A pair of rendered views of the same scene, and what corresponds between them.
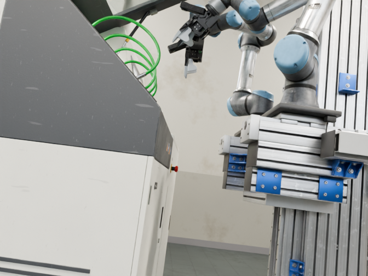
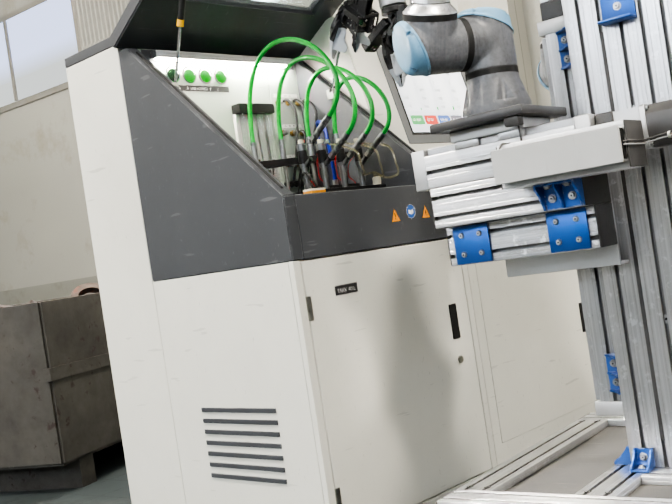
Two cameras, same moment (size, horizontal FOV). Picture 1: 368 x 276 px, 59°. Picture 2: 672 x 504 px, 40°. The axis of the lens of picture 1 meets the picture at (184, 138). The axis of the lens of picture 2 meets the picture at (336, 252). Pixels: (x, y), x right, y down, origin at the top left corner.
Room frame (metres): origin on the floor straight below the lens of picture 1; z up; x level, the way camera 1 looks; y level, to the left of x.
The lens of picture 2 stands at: (-0.61, -1.46, 0.80)
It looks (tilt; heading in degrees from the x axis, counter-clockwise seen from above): 0 degrees down; 41
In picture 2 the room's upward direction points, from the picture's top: 9 degrees counter-clockwise
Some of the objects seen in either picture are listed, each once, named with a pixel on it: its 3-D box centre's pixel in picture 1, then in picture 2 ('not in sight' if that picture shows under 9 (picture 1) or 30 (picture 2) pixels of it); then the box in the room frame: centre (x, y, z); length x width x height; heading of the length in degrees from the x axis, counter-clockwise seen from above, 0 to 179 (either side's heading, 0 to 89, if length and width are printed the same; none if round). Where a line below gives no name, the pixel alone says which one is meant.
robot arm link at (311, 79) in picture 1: (300, 71); (483, 41); (1.19, -0.41, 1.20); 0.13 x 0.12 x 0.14; 148
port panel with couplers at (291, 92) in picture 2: not in sight; (293, 131); (1.63, 0.58, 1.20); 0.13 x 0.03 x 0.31; 177
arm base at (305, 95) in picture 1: (299, 101); (494, 93); (1.20, -0.42, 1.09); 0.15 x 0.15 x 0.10
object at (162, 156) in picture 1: (161, 144); (375, 218); (1.36, 0.09, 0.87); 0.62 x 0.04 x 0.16; 177
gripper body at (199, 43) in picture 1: (194, 48); (399, 29); (1.48, 0.01, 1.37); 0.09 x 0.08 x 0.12; 87
